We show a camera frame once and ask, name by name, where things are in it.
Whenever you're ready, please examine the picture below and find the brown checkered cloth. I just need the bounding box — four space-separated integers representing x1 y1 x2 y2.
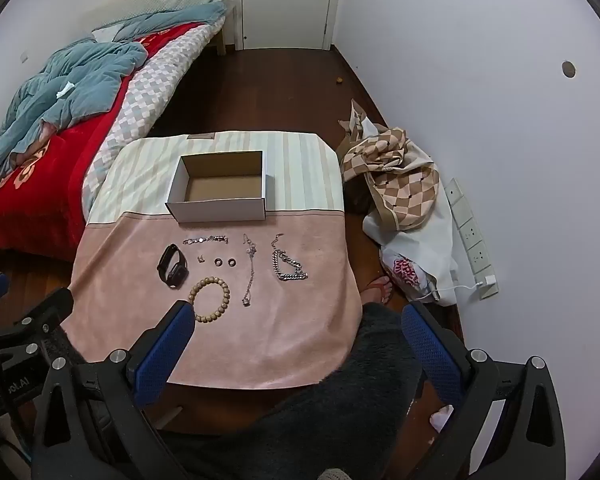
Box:
337 99 441 233

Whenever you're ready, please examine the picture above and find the thin silver necklace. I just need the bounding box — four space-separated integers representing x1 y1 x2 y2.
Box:
241 233 259 307

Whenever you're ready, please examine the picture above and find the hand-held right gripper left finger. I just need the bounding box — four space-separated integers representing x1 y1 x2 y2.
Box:
30 300 197 480

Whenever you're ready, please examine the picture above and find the white charging cable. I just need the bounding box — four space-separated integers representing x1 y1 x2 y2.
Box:
420 280 486 302

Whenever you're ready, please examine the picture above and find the white power strip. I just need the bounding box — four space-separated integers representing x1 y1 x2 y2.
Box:
442 177 501 301

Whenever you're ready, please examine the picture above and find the checkered bed sheet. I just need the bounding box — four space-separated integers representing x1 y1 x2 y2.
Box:
82 24 226 196

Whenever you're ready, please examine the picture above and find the wooden bead bracelet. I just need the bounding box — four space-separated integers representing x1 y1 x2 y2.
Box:
187 279 230 324

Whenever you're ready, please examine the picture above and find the red printed plastic bag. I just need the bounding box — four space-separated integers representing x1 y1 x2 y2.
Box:
380 252 431 302

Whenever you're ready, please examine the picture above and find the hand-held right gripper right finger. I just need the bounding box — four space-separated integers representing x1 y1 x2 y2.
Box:
401 302 568 480

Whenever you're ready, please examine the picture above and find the bed with red blanket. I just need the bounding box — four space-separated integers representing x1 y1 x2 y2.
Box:
0 22 191 256

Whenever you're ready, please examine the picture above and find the cardboard box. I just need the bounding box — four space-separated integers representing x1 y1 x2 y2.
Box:
166 150 268 224

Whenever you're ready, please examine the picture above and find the blue quilt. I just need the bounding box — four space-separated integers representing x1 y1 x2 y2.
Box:
0 1 228 206

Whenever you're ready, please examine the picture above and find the person's foot in sandal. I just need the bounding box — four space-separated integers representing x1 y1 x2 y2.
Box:
359 276 395 306

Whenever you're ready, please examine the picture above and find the crumpled white paper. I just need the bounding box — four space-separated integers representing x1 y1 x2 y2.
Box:
429 404 454 434

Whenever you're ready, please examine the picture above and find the pink and striped table cloth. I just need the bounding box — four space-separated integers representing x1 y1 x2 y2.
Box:
60 131 363 391

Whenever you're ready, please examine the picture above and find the thick silver chain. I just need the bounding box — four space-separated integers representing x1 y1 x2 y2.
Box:
271 233 309 282

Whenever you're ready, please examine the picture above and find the white door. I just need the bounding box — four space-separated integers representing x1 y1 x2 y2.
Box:
235 0 337 51

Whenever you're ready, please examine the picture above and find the checkered cloth pile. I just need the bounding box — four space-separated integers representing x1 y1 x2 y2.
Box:
362 135 461 306

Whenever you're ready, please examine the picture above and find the black smartwatch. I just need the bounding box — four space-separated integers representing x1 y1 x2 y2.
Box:
157 243 189 289

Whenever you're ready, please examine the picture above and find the wooden bed frame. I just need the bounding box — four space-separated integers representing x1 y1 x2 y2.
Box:
214 4 239 56

